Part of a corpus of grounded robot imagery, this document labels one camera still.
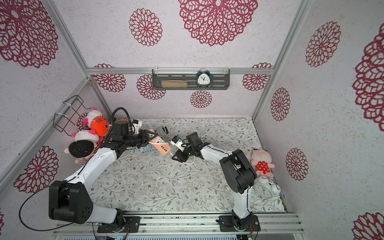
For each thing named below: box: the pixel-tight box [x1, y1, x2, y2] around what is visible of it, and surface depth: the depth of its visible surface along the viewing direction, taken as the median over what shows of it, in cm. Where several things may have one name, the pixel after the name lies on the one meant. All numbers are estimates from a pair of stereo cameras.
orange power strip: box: [149, 129, 172, 156], surface depth 81 cm
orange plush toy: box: [90, 116, 110, 137], surface depth 90 cm
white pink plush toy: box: [83, 107, 102, 130], surface depth 96 cm
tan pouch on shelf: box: [161, 79, 189, 88], surface depth 90 cm
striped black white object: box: [156, 126, 169, 137], surface depth 108 cm
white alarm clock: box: [253, 176, 281, 199], surface depth 76 cm
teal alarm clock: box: [197, 68, 212, 88], surface depth 92 cm
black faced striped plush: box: [64, 129, 104, 165], surface depth 82 cm
